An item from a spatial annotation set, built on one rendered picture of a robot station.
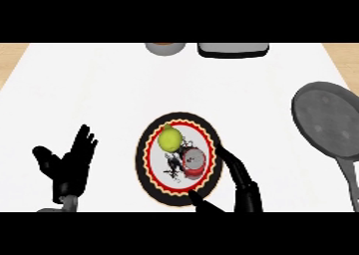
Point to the black red patterned plate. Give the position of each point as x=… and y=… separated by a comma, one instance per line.
x=180, y=159

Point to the grey round container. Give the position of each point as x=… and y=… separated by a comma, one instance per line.
x=166, y=48

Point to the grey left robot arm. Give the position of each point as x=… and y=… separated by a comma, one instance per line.
x=64, y=204

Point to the red can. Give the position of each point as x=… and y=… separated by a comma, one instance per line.
x=193, y=163

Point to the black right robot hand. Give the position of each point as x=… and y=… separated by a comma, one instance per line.
x=245, y=181

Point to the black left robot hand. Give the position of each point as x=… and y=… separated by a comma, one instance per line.
x=70, y=166

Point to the grey frying pan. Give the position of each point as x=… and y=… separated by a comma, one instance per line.
x=335, y=127

